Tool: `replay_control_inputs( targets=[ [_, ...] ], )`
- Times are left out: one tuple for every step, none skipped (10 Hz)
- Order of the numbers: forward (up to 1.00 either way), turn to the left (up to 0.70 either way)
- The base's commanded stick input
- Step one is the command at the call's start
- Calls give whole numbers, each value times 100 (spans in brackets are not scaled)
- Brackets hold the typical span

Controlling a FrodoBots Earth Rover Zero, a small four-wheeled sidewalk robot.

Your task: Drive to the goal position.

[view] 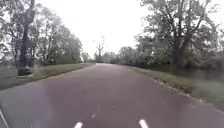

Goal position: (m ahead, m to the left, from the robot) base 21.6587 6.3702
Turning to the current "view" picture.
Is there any row of trees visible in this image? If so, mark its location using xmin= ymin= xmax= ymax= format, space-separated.
xmin=33 ymin=6 xmax=91 ymax=66
xmin=99 ymin=45 xmax=141 ymax=65

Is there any bare tree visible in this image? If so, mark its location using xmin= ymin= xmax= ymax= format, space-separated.
xmin=93 ymin=33 xmax=106 ymax=64

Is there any reddish asphalt road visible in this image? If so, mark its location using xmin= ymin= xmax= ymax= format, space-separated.
xmin=0 ymin=62 xmax=224 ymax=128

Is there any grass verge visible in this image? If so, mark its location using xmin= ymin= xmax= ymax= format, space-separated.
xmin=124 ymin=64 xmax=224 ymax=111
xmin=0 ymin=62 xmax=93 ymax=92

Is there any robot's own part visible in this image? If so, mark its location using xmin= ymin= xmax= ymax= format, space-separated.
xmin=138 ymin=118 xmax=150 ymax=128
xmin=73 ymin=121 xmax=84 ymax=128

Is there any large tree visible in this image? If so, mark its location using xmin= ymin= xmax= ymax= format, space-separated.
xmin=0 ymin=0 xmax=43 ymax=69
xmin=134 ymin=0 xmax=224 ymax=71

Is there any dark low block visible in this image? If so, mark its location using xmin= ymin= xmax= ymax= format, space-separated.
xmin=17 ymin=67 xmax=33 ymax=77

